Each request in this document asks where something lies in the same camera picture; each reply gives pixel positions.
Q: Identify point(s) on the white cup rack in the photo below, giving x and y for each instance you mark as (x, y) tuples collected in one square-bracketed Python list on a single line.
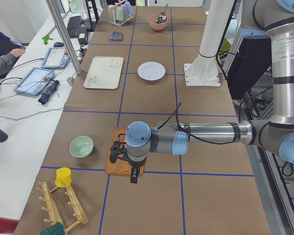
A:
[(119, 22)]

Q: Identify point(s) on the beige cup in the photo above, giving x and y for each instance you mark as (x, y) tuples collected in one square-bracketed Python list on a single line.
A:
[(112, 13)]

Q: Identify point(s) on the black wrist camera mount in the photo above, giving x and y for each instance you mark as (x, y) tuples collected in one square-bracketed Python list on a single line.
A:
[(118, 150)]

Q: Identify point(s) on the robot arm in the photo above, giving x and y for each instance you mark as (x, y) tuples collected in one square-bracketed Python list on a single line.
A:
[(260, 19)]

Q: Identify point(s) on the teach pendant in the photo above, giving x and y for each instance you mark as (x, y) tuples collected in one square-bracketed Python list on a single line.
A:
[(34, 82), (55, 58)]

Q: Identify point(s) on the black keyboard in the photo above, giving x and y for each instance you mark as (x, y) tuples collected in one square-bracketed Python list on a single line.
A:
[(73, 26)]

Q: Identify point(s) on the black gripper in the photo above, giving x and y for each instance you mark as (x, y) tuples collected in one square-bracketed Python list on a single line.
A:
[(136, 164)]

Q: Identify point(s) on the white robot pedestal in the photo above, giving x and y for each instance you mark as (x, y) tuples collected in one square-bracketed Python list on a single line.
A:
[(203, 71)]

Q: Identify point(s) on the grey folded cloth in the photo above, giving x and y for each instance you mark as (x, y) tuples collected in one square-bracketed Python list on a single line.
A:
[(115, 36)]

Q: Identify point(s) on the cream bear tray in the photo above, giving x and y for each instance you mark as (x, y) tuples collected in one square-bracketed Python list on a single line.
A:
[(104, 73)]

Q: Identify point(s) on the wooden cup rack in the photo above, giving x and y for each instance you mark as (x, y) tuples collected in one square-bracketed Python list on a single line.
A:
[(62, 206)]

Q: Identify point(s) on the seated person's hand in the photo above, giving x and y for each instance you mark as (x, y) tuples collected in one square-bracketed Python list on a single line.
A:
[(17, 52)]

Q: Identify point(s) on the metal scoop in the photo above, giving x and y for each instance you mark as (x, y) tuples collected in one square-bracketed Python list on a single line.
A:
[(161, 16)]

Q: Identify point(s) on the dark green cup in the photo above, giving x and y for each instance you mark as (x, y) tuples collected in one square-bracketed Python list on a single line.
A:
[(55, 229)]

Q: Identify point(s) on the wooden cutting board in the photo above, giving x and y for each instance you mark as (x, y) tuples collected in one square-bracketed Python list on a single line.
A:
[(119, 168)]

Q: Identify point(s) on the far teach pendant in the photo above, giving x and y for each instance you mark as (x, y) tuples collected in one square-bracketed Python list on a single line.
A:
[(55, 58)]

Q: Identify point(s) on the green bowl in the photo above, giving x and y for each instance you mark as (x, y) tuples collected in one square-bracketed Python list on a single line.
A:
[(81, 146)]

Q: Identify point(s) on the grey sleeved forearm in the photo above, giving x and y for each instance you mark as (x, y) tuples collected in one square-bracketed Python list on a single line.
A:
[(6, 63)]

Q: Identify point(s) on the pink bowl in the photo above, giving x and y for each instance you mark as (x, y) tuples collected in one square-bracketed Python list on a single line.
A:
[(152, 23)]

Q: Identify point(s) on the black box on desk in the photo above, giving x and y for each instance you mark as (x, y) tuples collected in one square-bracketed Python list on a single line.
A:
[(83, 38)]

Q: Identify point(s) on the white plate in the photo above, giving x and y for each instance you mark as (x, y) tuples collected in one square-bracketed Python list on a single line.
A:
[(151, 71)]

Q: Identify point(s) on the yellow cup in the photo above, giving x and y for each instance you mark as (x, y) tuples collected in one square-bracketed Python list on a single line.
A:
[(63, 177)]

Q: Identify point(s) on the purple cup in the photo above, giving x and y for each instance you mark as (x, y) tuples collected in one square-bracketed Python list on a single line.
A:
[(127, 8)]

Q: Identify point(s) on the black computer mouse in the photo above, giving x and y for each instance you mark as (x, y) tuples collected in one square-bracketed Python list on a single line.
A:
[(58, 44)]

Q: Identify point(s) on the dark blue folded umbrella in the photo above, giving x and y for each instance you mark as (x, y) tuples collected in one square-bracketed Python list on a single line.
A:
[(47, 94)]

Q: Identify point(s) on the green plastic clip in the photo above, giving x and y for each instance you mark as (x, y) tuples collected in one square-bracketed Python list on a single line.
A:
[(46, 38)]

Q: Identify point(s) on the light green cup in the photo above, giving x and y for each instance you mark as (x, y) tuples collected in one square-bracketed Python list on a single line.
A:
[(119, 14)]

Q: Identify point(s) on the near teach pendant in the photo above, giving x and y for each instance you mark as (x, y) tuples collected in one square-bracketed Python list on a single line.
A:
[(34, 82)]

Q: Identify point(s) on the aluminium frame post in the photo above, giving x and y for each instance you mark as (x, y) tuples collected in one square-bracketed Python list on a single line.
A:
[(61, 28)]

